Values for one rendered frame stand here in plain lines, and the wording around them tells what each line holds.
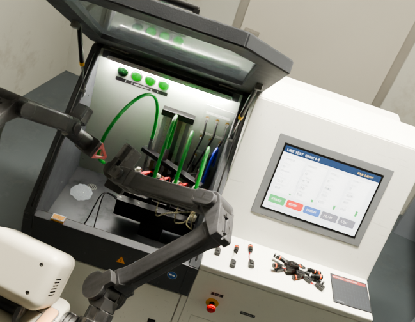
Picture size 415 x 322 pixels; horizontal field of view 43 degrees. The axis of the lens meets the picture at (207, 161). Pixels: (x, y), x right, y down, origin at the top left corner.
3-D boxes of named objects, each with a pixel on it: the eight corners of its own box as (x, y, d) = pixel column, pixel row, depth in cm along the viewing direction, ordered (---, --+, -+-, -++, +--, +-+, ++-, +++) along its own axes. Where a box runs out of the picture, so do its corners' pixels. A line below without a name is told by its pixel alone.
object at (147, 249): (29, 245, 209) (33, 214, 200) (33, 237, 212) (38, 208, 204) (178, 293, 211) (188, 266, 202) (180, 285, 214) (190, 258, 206)
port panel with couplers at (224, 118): (185, 165, 239) (204, 107, 223) (187, 161, 242) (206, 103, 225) (213, 174, 240) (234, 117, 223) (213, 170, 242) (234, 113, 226)
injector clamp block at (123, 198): (109, 225, 225) (116, 198, 217) (116, 211, 234) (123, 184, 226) (185, 250, 226) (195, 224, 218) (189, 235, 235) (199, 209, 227)
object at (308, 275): (269, 275, 207) (274, 265, 204) (270, 257, 216) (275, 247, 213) (323, 292, 207) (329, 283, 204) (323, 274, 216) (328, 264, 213)
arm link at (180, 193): (207, 208, 134) (227, 227, 141) (218, 188, 135) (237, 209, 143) (103, 176, 162) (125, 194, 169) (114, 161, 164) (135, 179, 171)
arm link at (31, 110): (-19, 103, 138) (17, 118, 136) (-10, 82, 138) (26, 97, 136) (52, 126, 180) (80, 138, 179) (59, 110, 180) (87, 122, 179)
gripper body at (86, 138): (88, 133, 195) (75, 122, 189) (103, 144, 188) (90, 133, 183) (77, 147, 194) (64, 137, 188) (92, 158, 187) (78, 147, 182)
